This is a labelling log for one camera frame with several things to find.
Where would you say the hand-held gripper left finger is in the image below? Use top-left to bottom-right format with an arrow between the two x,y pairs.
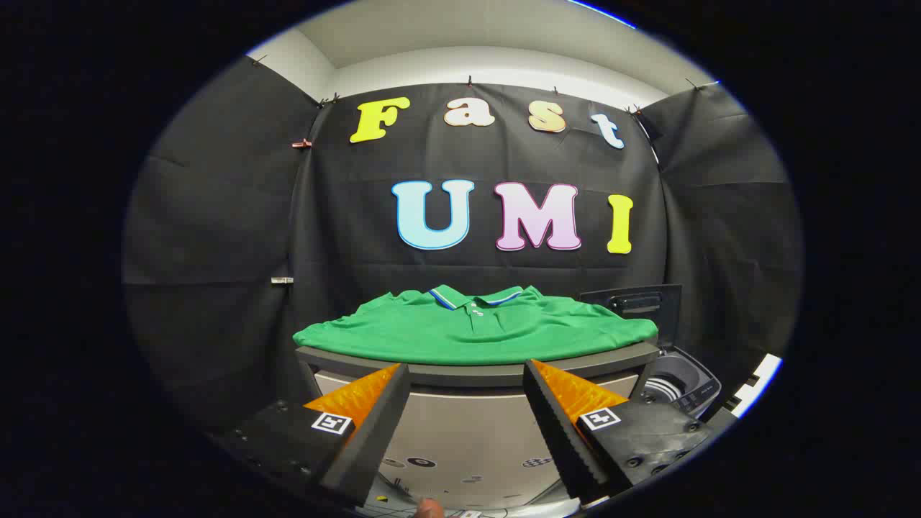
209,363 -> 412,506

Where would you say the grey table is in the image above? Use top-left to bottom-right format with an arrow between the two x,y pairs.
295,344 -> 661,513

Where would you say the black backdrop cloth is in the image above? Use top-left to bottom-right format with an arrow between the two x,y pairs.
122,54 -> 803,432

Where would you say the green polo shirt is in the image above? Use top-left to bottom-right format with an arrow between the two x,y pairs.
292,284 -> 659,366

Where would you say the white printed board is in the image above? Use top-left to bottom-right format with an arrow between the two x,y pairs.
720,353 -> 784,419

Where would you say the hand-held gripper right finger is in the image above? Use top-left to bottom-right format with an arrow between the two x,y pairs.
523,359 -> 714,505

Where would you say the dark grey washing machine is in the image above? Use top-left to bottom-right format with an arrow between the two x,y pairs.
633,345 -> 722,419

